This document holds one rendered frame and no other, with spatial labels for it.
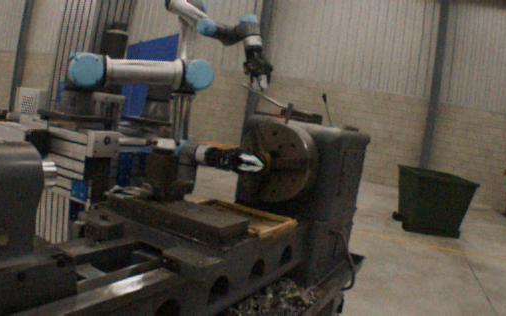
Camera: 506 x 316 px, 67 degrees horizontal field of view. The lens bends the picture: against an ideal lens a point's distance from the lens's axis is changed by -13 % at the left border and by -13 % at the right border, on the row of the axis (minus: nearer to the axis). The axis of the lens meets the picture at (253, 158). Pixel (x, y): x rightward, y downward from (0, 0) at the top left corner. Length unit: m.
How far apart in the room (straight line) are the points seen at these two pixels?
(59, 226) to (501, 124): 11.08
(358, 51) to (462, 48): 2.85
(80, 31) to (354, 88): 10.18
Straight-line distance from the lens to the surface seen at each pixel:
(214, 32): 1.83
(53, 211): 2.06
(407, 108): 11.61
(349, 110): 11.66
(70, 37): 2.02
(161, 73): 1.59
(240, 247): 1.13
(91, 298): 0.87
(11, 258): 0.82
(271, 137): 1.72
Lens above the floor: 1.26
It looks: 6 degrees down
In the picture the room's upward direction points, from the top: 9 degrees clockwise
